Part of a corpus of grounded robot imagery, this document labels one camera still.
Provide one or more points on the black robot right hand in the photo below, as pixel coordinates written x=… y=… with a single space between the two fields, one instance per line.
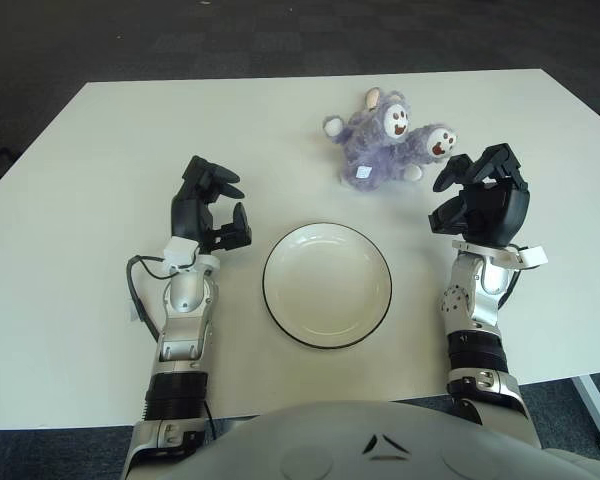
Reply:
x=505 y=210

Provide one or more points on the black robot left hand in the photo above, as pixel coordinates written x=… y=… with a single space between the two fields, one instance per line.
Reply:
x=187 y=210

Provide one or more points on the purple plush bunny doll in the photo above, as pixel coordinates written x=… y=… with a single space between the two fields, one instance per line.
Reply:
x=370 y=150

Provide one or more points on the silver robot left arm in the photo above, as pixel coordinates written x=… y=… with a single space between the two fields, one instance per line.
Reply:
x=182 y=325

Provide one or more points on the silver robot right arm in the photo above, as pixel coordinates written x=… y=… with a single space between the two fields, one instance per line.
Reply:
x=475 y=345

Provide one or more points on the white plate black rim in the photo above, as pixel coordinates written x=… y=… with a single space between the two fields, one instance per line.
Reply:
x=327 y=285

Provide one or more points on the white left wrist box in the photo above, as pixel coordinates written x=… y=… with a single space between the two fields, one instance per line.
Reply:
x=180 y=250

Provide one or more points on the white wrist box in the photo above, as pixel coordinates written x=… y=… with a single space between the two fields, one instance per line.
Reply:
x=180 y=250
x=534 y=256

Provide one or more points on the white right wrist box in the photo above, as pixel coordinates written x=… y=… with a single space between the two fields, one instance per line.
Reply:
x=534 y=256

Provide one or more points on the white table leg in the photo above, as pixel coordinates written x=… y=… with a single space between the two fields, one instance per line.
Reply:
x=597 y=405

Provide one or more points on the grey robot torso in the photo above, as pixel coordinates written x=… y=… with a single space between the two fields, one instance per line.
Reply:
x=380 y=445

